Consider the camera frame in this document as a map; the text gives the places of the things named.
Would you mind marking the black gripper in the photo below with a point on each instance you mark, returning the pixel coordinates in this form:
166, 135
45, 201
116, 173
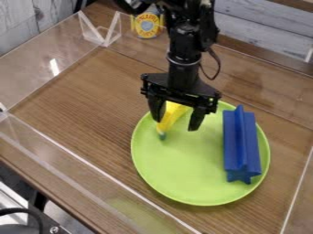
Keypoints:
180, 86

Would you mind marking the yellow banana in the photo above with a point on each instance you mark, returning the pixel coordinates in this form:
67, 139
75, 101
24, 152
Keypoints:
172, 113

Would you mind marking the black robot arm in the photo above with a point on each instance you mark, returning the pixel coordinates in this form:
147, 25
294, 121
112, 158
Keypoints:
192, 32

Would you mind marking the green plate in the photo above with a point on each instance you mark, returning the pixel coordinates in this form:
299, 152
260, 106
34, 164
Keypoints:
182, 166

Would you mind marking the blue star-shaped block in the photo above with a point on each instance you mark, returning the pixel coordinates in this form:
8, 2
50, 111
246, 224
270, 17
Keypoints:
240, 148

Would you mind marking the yellow pineapple can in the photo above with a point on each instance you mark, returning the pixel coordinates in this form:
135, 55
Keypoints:
147, 24

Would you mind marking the clear acrylic corner bracket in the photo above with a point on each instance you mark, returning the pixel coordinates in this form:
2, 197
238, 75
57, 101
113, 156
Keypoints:
101, 36

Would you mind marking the clear acrylic front wall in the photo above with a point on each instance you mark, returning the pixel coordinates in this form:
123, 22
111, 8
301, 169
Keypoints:
96, 197

